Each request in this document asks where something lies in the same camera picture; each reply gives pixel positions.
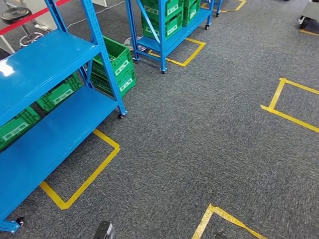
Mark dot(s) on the black round stool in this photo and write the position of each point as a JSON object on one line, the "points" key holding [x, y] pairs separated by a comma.
{"points": [[16, 14]]}

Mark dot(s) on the green plastic crate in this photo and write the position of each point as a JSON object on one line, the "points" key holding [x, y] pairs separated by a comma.
{"points": [[117, 56], [174, 28], [174, 5], [60, 94], [17, 128], [192, 13], [125, 84]]}

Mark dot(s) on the grey wheeled cart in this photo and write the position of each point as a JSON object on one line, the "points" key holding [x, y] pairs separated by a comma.
{"points": [[310, 11]]}

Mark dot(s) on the black left robot foot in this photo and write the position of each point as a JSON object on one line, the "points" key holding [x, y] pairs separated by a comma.
{"points": [[103, 230]]}

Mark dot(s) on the white desk panel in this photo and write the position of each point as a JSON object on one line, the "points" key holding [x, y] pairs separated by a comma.
{"points": [[6, 44], [100, 2]]}

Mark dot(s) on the red barrier belt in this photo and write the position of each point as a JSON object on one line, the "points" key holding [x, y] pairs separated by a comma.
{"points": [[29, 18]]}

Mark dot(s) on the chrome stanchion base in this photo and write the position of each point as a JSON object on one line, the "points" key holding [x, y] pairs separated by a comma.
{"points": [[129, 43]]}

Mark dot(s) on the blue metal shelf rack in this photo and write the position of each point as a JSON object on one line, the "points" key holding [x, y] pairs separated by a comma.
{"points": [[179, 33], [219, 6], [50, 138]]}

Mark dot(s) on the white power strip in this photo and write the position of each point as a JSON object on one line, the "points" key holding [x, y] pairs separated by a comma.
{"points": [[41, 27]]}

